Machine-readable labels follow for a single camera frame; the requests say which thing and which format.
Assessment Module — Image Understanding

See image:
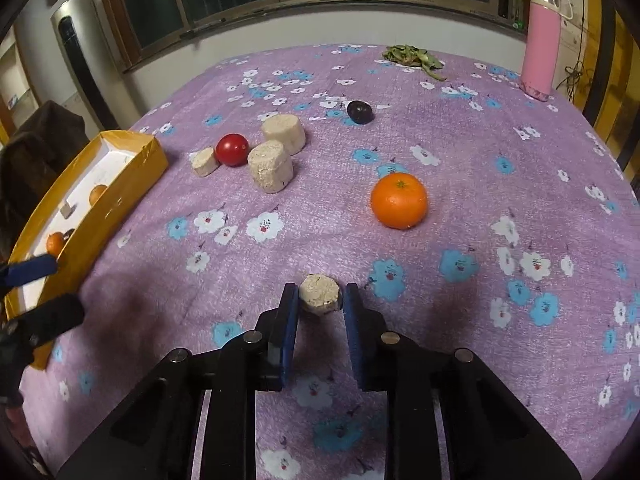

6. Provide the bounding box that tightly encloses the small mandarin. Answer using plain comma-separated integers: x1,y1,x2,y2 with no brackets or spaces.
89,184,107,207
46,232,65,258

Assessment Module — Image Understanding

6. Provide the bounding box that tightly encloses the tiny pale sugarcane bit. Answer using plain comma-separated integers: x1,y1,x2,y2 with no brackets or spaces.
58,200,76,219

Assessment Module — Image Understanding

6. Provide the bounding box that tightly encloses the small pale sugarcane piece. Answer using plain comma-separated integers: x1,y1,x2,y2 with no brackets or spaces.
299,274,342,316

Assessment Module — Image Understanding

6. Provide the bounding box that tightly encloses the pale sugarcane slice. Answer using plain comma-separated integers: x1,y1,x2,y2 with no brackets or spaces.
190,146,219,178

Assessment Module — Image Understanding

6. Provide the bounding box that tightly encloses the large orange mandarin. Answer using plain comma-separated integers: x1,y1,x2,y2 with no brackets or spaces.
370,172,428,230

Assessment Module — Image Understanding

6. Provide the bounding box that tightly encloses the red tomato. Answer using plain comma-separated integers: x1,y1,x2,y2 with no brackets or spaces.
215,133,250,167

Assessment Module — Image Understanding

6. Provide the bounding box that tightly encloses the pale sugarcane cylinder front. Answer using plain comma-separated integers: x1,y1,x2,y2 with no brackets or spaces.
247,140,294,194

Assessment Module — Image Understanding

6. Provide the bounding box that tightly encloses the pale sugarcane cylinder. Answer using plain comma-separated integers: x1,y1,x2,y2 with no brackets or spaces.
247,140,294,194
262,114,306,155

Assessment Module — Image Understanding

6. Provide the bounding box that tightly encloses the pale sugarcane cylinder back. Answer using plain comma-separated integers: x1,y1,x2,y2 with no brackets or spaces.
262,114,306,155

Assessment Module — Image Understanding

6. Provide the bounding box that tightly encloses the dark jacket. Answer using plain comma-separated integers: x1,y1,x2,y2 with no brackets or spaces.
0,101,89,261

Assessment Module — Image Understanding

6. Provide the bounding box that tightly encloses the yellow taped foam box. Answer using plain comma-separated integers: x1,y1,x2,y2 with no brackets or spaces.
3,129,170,371

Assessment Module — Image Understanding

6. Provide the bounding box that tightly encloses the purple floral tablecloth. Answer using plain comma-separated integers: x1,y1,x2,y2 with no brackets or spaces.
22,44,639,479

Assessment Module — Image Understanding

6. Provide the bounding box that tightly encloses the white standing air conditioner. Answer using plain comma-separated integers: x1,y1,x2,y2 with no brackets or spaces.
51,0,119,130

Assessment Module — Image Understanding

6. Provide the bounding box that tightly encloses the green vegetable pile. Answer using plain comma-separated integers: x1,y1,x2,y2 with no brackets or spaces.
383,44,446,81

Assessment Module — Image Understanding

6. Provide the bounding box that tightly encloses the pink water bottle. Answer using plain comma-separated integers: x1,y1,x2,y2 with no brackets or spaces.
520,0,573,102

